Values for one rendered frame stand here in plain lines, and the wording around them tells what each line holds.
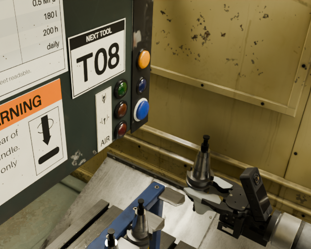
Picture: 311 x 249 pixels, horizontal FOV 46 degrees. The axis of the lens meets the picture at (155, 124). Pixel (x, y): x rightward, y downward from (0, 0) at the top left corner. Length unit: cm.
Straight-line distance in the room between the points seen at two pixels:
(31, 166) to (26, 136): 4
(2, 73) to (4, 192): 12
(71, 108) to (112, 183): 129
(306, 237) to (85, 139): 52
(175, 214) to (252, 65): 70
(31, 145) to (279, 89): 95
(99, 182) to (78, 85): 132
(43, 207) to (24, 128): 158
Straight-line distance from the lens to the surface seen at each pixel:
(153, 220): 98
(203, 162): 82
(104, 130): 49
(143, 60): 51
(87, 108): 45
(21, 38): 36
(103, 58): 45
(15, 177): 40
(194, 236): 153
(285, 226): 83
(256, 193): 81
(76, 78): 42
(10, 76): 36
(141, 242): 92
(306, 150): 130
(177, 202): 103
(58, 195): 201
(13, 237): 185
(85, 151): 48
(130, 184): 168
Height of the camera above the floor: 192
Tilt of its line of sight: 32 degrees down
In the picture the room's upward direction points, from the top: 3 degrees clockwise
